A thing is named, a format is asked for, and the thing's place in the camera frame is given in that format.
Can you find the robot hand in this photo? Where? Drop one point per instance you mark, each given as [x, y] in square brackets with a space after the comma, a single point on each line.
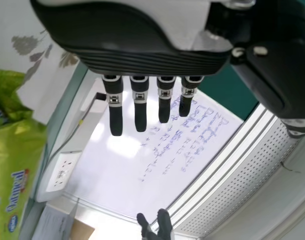
[132, 32]
[162, 225]

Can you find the yellow-green biscuit packet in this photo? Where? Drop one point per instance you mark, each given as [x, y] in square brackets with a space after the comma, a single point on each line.
[12, 150]

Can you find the plate with brown leaf pattern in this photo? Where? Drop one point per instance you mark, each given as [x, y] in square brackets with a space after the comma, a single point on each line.
[22, 22]

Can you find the whiteboard with handwriting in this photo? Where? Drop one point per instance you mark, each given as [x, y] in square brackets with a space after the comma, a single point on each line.
[132, 175]

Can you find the white socket strip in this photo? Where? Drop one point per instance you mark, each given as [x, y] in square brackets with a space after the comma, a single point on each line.
[62, 170]

